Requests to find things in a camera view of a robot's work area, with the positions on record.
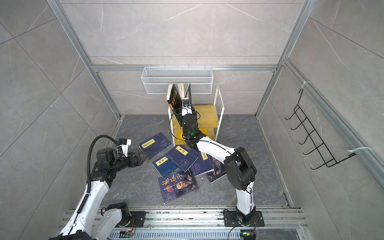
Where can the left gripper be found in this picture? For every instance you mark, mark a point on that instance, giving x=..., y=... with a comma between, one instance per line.
x=138, y=162

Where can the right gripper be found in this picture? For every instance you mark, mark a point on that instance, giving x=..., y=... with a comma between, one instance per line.
x=182, y=114

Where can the blue book Han Feizi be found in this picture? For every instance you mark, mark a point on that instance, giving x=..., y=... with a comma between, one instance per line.
x=164, y=166

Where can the navy book Yi Jing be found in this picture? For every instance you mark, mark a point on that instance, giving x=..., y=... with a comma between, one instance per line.
x=182, y=158

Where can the black wolf book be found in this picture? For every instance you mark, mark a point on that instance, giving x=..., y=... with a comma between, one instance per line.
x=185, y=91

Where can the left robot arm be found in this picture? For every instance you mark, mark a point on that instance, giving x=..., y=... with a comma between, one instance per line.
x=81, y=224

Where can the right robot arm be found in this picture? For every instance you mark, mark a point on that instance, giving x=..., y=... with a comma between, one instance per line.
x=238, y=165

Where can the navy book yellow label far-left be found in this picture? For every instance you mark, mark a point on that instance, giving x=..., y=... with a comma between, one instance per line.
x=154, y=145

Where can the white wooden two-tier shelf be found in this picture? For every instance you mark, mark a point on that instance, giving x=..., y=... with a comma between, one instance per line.
x=209, y=118

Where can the purple Guiguzi book front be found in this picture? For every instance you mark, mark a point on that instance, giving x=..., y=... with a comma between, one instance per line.
x=177, y=185

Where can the purple guiguzi book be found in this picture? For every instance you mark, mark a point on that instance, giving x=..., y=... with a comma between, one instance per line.
x=218, y=172
x=177, y=185

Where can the navy book Mengxi label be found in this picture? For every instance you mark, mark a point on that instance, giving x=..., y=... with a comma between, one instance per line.
x=203, y=164

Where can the purple Guiguzi book right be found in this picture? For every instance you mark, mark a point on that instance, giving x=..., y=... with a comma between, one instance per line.
x=218, y=172

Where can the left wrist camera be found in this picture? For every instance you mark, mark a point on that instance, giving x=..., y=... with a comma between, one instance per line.
x=123, y=147

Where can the white wire mesh basket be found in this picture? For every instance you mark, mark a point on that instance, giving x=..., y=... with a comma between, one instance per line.
x=156, y=80

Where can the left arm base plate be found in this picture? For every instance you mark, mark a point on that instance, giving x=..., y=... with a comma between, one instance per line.
x=136, y=219

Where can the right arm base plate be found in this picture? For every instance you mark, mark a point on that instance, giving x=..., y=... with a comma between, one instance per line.
x=234, y=218

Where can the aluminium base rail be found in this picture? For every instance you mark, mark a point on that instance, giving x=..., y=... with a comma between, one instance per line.
x=208, y=224

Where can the black wire hook rack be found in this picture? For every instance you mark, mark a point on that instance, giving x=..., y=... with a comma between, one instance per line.
x=314, y=137

